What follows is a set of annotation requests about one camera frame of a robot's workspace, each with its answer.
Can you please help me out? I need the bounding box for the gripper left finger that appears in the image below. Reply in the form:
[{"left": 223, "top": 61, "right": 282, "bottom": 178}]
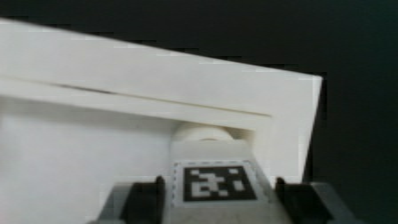
[{"left": 88, "top": 176, "right": 166, "bottom": 224}]

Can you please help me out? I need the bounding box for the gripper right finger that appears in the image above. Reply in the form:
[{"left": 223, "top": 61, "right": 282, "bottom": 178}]
[{"left": 276, "top": 178, "right": 369, "bottom": 224}]

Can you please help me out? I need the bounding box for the white table leg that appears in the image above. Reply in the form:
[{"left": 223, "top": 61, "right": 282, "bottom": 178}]
[{"left": 162, "top": 123, "right": 294, "bottom": 224}]

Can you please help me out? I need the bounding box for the white square tabletop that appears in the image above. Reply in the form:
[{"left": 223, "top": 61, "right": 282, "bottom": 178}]
[{"left": 0, "top": 18, "right": 322, "bottom": 224}]

